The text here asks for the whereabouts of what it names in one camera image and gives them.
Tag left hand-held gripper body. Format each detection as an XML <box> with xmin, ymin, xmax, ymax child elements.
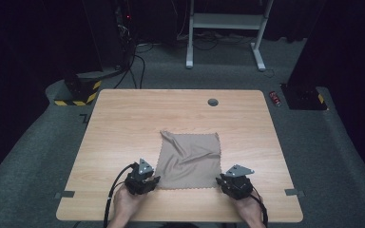
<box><xmin>124</xmin><ymin>158</ymin><xmax>155</xmax><ymax>196</ymax></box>

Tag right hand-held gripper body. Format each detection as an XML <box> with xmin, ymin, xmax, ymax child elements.
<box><xmin>219</xmin><ymin>163</ymin><xmax>256</xmax><ymax>201</ymax></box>

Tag beige cloth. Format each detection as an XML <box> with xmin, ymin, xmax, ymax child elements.
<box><xmin>153</xmin><ymin>129</ymin><xmax>222</xmax><ymax>191</ymax></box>

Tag person's left hand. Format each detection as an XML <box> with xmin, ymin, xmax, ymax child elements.
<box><xmin>112</xmin><ymin>184</ymin><xmax>150</xmax><ymax>222</ymax></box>

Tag person's right hand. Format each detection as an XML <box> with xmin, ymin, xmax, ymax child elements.
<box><xmin>232</xmin><ymin>189</ymin><xmax>264</xmax><ymax>225</ymax></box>

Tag grey tape strip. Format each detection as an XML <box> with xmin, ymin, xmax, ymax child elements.
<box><xmin>283</xmin><ymin>188</ymin><xmax>306</xmax><ymax>198</ymax></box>
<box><xmin>54</xmin><ymin>190</ymin><xmax>76</xmax><ymax>200</ymax></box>

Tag black tape floor mark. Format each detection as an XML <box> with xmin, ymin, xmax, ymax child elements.
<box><xmin>78</xmin><ymin>113</ymin><xmax>92</xmax><ymax>125</ymax></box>

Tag red can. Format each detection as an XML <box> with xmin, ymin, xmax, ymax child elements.
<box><xmin>268</xmin><ymin>90</ymin><xmax>282</xmax><ymax>108</ymax></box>

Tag black yellow striped stand base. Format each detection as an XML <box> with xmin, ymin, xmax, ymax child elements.
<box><xmin>53</xmin><ymin>71</ymin><xmax>104</xmax><ymax>107</ymax></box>

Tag black stand base yellow mark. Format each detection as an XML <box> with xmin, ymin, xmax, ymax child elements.
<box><xmin>279</xmin><ymin>83</ymin><xmax>328</xmax><ymax>111</ymax></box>

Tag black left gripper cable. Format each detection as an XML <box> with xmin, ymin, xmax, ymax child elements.
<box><xmin>103</xmin><ymin>162</ymin><xmax>140</xmax><ymax>228</ymax></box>

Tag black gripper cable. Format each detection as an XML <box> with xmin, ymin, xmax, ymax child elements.
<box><xmin>103</xmin><ymin>162</ymin><xmax>140</xmax><ymax>228</ymax></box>
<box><xmin>249</xmin><ymin>185</ymin><xmax>269</xmax><ymax>228</ymax></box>

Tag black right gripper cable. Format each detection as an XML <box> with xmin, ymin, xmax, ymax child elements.
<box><xmin>249</xmin><ymin>185</ymin><xmax>269</xmax><ymax>228</ymax></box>

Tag black floor cables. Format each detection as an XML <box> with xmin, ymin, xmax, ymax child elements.
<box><xmin>113</xmin><ymin>42</ymin><xmax>155</xmax><ymax>90</ymax></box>

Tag white metal stand frame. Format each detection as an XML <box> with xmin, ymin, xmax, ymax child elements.
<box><xmin>184</xmin><ymin>0</ymin><xmax>276</xmax><ymax>72</ymax></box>

